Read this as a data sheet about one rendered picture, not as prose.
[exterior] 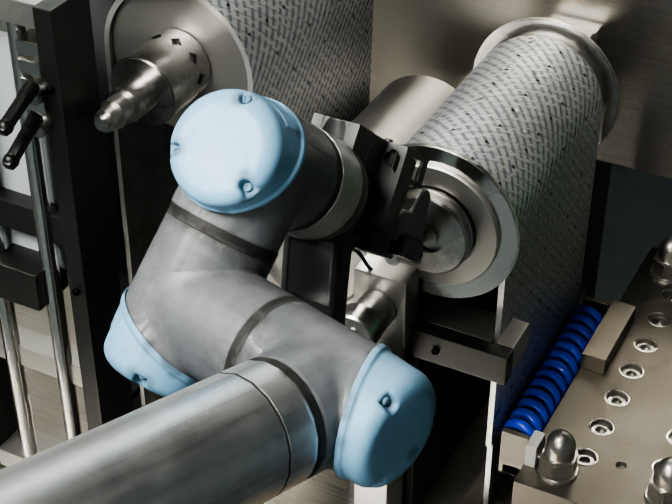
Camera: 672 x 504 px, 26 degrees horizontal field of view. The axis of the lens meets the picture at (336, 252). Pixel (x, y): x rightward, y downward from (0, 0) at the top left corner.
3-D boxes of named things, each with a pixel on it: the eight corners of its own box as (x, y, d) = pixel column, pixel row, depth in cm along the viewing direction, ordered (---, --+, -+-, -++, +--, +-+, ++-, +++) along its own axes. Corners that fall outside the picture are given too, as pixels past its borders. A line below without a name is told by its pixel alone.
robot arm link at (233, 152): (134, 185, 88) (197, 58, 88) (212, 212, 98) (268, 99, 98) (237, 240, 85) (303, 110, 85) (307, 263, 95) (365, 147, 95)
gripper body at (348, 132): (435, 163, 111) (385, 130, 99) (402, 271, 111) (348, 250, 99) (346, 139, 114) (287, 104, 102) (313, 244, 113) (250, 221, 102)
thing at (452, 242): (483, 263, 118) (411, 283, 123) (492, 250, 120) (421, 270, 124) (439, 186, 116) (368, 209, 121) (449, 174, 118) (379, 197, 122)
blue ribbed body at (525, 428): (497, 449, 134) (499, 420, 132) (576, 320, 149) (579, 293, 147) (532, 461, 133) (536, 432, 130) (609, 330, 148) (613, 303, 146)
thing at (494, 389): (485, 445, 133) (498, 283, 122) (573, 305, 150) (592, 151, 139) (490, 447, 132) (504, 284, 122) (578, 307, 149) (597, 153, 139)
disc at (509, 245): (354, 271, 128) (356, 126, 119) (357, 268, 128) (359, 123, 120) (512, 319, 122) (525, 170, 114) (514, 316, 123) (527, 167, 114)
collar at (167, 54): (113, 116, 125) (106, 49, 121) (151, 86, 129) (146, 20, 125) (176, 134, 122) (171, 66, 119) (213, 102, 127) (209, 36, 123)
